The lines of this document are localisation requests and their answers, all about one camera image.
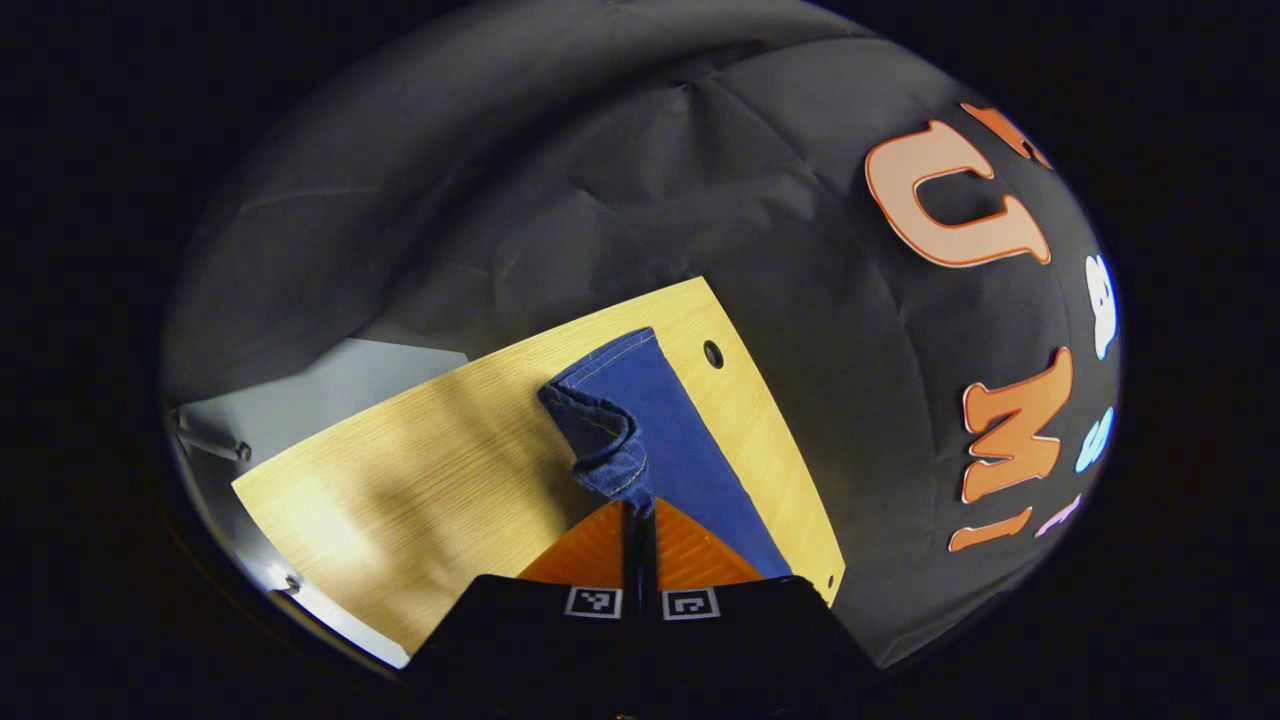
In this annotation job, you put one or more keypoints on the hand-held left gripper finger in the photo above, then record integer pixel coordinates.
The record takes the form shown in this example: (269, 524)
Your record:
(648, 560)
(631, 560)

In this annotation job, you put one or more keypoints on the black backdrop cloth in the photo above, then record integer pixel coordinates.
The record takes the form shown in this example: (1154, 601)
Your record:
(800, 300)

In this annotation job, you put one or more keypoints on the blue jeans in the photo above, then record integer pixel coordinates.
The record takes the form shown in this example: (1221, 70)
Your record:
(680, 430)

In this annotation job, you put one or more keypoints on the grey metal table leg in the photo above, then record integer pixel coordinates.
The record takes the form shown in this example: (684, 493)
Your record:
(215, 443)

